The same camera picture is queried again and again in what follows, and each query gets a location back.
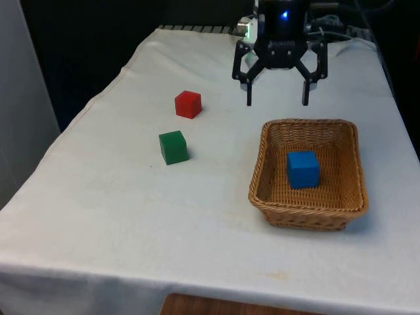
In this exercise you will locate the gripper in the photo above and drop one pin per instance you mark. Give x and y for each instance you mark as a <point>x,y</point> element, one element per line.
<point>282,36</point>

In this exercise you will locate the blue cube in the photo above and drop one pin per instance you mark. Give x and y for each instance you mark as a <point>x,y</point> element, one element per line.
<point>303,170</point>

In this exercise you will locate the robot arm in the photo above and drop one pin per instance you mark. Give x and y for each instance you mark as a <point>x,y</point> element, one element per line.
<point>251,33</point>

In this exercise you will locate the red cube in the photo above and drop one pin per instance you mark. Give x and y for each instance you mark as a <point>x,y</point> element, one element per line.
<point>187,105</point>

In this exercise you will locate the green cube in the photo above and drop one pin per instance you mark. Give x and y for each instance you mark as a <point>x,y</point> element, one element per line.
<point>174,149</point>

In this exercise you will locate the wicker basket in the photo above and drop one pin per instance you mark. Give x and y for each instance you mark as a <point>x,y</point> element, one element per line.
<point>305,210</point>

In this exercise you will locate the pale grey cabinet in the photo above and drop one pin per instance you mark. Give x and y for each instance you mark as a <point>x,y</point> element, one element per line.
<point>19,98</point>

